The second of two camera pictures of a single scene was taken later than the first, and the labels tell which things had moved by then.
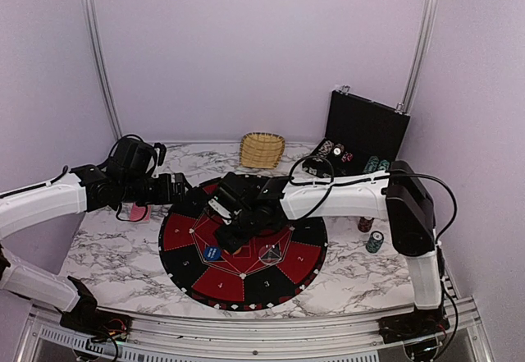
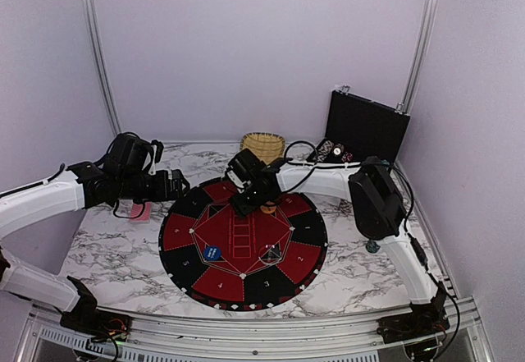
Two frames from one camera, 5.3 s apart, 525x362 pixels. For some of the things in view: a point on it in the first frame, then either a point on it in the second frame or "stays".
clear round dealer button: x=270 y=254 stays
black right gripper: x=228 y=242 → x=243 y=207
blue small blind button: x=212 y=253 stays
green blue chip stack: x=375 y=241 stays
